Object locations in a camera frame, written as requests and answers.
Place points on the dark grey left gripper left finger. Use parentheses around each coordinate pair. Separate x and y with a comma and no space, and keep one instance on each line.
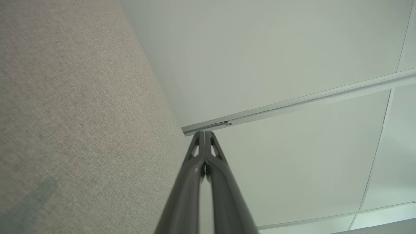
(182,208)

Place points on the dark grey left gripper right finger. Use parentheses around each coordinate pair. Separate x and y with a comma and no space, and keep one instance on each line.
(227,208)

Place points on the grey partition post with slot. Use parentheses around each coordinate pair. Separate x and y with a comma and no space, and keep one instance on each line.
(292,105)

